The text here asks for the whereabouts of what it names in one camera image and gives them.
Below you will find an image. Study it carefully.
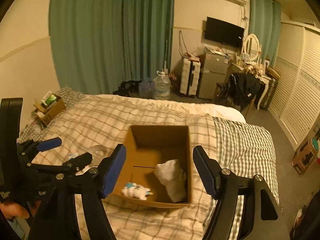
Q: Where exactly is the white crumpled cloth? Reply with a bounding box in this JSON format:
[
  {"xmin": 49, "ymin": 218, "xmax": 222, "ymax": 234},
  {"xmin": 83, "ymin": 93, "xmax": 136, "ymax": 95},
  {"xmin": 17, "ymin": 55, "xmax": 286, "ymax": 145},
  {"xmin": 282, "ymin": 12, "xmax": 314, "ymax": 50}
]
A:
[{"xmin": 154, "ymin": 159, "xmax": 187, "ymax": 203}]

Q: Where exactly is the small wooden stool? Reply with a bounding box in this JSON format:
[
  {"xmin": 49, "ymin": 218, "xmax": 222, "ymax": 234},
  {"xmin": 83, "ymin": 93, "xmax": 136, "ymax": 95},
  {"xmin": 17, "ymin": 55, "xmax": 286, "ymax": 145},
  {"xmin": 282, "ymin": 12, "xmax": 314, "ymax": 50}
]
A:
[{"xmin": 291, "ymin": 137, "xmax": 319, "ymax": 176}]

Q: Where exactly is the white oval mirror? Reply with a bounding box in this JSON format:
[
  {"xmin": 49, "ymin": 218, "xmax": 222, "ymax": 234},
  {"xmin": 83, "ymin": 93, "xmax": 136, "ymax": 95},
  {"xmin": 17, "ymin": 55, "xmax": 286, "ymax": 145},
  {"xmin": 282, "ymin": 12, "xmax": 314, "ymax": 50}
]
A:
[{"xmin": 240, "ymin": 34, "xmax": 262, "ymax": 63}]

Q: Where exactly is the small cluttered cardboard box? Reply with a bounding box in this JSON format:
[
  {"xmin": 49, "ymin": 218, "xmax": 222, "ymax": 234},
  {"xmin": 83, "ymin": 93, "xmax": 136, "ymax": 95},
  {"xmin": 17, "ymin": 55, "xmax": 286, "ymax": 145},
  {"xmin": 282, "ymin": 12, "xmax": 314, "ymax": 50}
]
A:
[{"xmin": 32, "ymin": 91, "xmax": 66, "ymax": 126}]

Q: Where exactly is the white blue plush toy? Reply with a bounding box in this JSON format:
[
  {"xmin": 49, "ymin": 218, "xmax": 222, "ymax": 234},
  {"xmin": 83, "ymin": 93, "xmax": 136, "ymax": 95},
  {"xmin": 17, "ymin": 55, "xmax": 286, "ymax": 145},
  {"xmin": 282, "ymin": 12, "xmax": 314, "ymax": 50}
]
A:
[{"xmin": 121, "ymin": 183, "xmax": 153, "ymax": 200}]

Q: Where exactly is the grey mini fridge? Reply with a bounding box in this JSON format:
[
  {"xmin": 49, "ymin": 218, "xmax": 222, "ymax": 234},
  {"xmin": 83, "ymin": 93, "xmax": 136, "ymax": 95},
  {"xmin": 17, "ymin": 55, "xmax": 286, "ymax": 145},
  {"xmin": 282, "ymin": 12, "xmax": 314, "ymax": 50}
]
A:
[{"xmin": 198, "ymin": 53, "xmax": 229, "ymax": 100}]

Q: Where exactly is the large green curtain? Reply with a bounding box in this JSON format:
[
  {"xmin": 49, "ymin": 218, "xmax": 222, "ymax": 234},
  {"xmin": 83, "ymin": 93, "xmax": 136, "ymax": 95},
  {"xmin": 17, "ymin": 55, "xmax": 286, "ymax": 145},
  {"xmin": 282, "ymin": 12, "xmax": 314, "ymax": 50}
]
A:
[{"xmin": 49, "ymin": 0, "xmax": 174, "ymax": 94}]

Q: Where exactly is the plaid bed blanket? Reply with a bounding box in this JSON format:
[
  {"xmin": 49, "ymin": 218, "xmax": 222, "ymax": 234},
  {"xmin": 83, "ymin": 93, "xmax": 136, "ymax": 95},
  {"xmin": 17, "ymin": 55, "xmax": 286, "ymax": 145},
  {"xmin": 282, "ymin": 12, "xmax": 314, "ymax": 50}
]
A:
[{"xmin": 19, "ymin": 92, "xmax": 247, "ymax": 239}]

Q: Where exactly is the right green curtain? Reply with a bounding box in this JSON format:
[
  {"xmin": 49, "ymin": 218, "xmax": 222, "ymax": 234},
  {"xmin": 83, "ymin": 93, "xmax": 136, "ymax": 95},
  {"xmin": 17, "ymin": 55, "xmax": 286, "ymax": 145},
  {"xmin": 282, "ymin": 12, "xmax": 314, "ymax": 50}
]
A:
[{"xmin": 248, "ymin": 0, "xmax": 281, "ymax": 67}]

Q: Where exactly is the large clear water jug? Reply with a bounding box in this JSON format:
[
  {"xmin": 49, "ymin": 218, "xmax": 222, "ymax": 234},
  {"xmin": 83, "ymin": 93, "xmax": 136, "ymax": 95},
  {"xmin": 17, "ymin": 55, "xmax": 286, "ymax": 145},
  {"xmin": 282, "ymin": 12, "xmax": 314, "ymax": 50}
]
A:
[{"xmin": 153, "ymin": 71, "xmax": 171, "ymax": 100}]

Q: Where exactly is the white tape strip loop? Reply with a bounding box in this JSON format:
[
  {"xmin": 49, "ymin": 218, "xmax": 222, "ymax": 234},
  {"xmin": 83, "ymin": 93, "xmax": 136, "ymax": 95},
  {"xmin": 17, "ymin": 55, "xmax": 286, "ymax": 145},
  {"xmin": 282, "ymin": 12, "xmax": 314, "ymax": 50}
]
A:
[{"xmin": 87, "ymin": 145, "xmax": 109, "ymax": 167}]

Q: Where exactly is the blue white small item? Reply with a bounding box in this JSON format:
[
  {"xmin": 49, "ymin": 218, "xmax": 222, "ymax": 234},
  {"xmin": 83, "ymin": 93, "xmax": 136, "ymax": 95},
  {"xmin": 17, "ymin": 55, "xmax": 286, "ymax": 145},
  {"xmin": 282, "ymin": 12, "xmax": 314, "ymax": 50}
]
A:
[{"xmin": 67, "ymin": 153, "xmax": 80, "ymax": 161}]

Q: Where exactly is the checkered grey bed sheet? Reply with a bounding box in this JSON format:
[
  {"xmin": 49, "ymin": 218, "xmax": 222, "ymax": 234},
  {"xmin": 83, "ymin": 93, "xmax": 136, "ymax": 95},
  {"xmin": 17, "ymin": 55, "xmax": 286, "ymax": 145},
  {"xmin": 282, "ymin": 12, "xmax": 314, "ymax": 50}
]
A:
[{"xmin": 212, "ymin": 115, "xmax": 279, "ymax": 205}]

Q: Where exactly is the black wall television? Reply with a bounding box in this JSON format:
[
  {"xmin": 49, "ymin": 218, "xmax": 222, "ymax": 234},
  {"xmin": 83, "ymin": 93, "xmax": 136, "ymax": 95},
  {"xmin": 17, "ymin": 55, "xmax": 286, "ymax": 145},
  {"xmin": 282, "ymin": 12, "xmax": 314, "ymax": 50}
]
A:
[{"xmin": 204, "ymin": 17, "xmax": 245, "ymax": 48}]

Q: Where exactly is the open cardboard box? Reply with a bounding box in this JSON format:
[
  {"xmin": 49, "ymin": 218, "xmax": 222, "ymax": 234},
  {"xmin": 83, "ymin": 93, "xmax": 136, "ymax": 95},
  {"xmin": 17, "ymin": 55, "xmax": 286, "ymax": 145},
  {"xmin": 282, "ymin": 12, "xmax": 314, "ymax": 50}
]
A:
[{"xmin": 109, "ymin": 125, "xmax": 193, "ymax": 209}]

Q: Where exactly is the black jacket on chair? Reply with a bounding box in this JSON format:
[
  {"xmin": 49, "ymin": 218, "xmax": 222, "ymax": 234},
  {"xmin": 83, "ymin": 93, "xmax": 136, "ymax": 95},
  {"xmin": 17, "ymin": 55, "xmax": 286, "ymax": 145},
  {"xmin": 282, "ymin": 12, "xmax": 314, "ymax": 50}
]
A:
[{"xmin": 227, "ymin": 73, "xmax": 262, "ymax": 111}]

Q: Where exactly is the left hand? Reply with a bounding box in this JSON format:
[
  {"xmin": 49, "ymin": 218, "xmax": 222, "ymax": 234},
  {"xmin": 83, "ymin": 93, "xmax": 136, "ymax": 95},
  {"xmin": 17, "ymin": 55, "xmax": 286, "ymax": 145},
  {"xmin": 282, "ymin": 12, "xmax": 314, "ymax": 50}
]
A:
[{"xmin": 0, "ymin": 200, "xmax": 41, "ymax": 220}]

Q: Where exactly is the white suitcase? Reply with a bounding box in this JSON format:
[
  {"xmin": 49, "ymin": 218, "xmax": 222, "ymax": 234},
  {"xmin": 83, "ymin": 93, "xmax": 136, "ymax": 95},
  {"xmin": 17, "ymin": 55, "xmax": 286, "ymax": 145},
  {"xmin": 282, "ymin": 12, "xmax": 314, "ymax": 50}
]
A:
[{"xmin": 180, "ymin": 57, "xmax": 201, "ymax": 96}]

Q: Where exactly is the white louvered wardrobe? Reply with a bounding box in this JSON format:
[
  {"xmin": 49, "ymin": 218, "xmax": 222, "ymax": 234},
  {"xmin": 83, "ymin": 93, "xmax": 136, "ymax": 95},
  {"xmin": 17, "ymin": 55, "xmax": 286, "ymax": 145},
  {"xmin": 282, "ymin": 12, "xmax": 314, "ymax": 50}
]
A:
[{"xmin": 268, "ymin": 21, "xmax": 319, "ymax": 149}]

